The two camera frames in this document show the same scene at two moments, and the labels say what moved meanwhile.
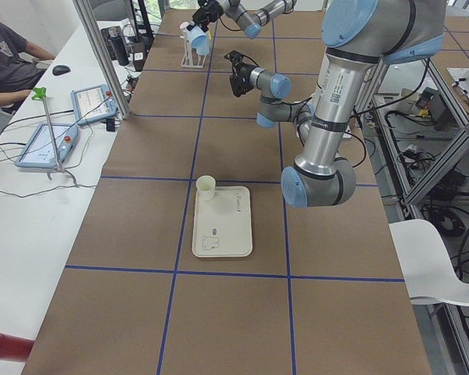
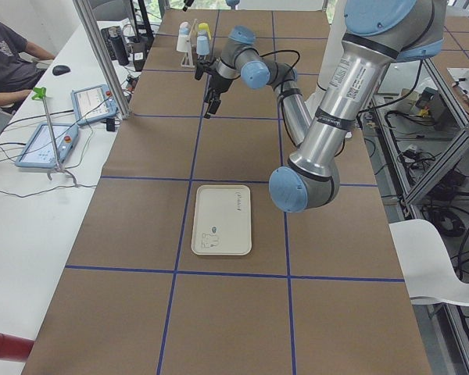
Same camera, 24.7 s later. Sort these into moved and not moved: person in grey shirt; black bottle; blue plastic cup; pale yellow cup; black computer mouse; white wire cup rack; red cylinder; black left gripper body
Moved: black left gripper body; blue plastic cup; pale yellow cup
Not moved: person in grey shirt; white wire cup rack; black computer mouse; red cylinder; black bottle
